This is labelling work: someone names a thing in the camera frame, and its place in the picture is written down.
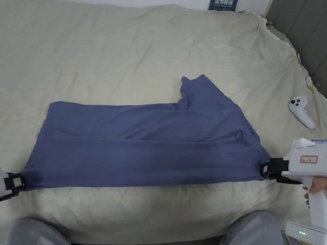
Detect bed with beige sheet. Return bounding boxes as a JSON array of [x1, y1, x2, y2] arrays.
[[0, 4, 327, 243]]

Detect white hand controller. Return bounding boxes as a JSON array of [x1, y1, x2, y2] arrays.
[[288, 94, 316, 129]]

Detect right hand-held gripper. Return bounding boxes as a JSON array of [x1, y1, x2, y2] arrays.
[[259, 138, 327, 245]]

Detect person's legs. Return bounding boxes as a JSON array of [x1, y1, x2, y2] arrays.
[[7, 211, 290, 245]]

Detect dark blue printed sign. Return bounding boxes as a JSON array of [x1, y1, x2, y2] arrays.
[[208, 0, 240, 12]]

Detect grey padded headboard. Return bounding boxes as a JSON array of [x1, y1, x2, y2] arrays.
[[265, 0, 327, 100]]

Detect person's right hand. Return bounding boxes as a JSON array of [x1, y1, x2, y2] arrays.
[[304, 175, 327, 205]]

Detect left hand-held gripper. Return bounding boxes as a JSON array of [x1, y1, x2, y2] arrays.
[[0, 170, 27, 203]]

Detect dark blue shirt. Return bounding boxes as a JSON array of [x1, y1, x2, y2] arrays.
[[20, 74, 272, 191]]

